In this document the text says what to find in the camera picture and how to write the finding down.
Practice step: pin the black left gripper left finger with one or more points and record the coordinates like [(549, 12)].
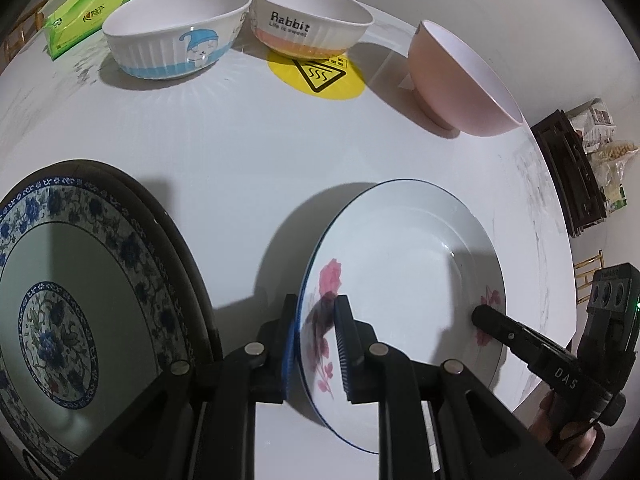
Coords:
[(278, 337)]

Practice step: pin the white bowl blue cartoon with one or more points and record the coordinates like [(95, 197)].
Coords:
[(168, 39)]

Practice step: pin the light wooden stool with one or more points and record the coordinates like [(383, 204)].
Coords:
[(584, 274)]

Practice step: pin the yellow hot warning sticker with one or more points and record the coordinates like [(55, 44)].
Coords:
[(336, 79)]

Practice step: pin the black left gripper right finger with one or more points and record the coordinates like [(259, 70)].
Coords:
[(353, 340)]

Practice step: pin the pink bowl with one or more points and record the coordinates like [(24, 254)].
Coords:
[(455, 87)]

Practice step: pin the right hand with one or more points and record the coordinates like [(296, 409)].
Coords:
[(583, 443)]

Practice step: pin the white plate pink flowers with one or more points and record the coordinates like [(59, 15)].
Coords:
[(413, 262)]

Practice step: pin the snack bags pile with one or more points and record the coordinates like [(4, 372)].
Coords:
[(607, 154)]

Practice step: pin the black plate under floral plate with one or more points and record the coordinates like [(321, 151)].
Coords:
[(164, 240)]

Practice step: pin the white Rabbit bowl orange base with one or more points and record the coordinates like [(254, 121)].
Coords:
[(309, 29)]

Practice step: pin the green tissue box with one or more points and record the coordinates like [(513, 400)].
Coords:
[(68, 22)]

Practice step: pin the blue floral patterned plate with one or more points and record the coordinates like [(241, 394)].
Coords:
[(90, 310)]

